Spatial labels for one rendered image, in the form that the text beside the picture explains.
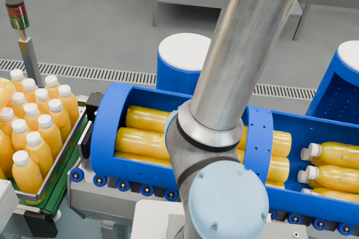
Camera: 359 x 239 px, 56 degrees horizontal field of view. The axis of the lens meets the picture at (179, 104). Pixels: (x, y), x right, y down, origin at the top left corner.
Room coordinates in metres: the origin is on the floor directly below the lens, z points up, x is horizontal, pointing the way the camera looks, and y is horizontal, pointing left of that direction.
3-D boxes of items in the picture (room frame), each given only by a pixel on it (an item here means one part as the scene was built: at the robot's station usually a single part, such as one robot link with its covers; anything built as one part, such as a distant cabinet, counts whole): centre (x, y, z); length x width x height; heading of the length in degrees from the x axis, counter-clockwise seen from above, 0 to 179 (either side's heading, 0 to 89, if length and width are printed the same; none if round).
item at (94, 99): (0.90, 0.31, 0.95); 0.10 x 0.07 x 0.10; 175
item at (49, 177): (0.70, 0.36, 0.96); 0.40 x 0.01 x 0.03; 175
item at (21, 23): (1.08, 0.63, 1.18); 0.06 x 0.06 x 0.05
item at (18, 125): (0.65, 0.47, 1.09); 0.04 x 0.04 x 0.02
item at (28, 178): (0.54, 0.41, 0.99); 0.07 x 0.07 x 0.19
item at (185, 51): (1.24, -0.02, 1.03); 0.28 x 0.28 x 0.01
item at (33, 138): (0.61, 0.41, 1.09); 0.04 x 0.04 x 0.02
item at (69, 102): (0.83, 0.39, 0.99); 0.07 x 0.07 x 0.19
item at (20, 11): (1.08, 0.63, 1.23); 0.06 x 0.06 x 0.04
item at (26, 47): (1.08, 0.63, 0.55); 0.04 x 0.04 x 1.10; 85
